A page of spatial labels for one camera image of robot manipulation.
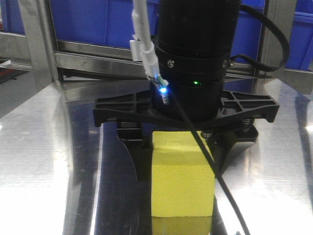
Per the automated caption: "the black cable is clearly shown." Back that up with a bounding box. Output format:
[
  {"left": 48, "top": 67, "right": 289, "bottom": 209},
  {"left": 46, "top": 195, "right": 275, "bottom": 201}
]
[{"left": 168, "top": 90, "right": 251, "bottom": 235}]

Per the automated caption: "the yellow foam block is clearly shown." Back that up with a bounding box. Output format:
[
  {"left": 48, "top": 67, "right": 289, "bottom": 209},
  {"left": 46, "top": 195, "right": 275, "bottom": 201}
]
[{"left": 151, "top": 131, "right": 215, "bottom": 217}]

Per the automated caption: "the white cable connector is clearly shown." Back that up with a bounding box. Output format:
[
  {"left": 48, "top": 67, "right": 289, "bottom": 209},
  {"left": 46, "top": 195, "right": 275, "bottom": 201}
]
[{"left": 130, "top": 0, "right": 169, "bottom": 105}]

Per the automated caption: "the black gripper with bracket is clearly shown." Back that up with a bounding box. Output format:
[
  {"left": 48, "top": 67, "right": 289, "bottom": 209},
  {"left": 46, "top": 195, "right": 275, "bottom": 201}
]
[{"left": 93, "top": 86, "right": 279, "bottom": 182}]

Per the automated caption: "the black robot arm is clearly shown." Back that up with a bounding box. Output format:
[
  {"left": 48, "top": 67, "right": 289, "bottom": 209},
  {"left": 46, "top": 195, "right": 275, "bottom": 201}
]
[{"left": 93, "top": 0, "right": 290, "bottom": 181}]

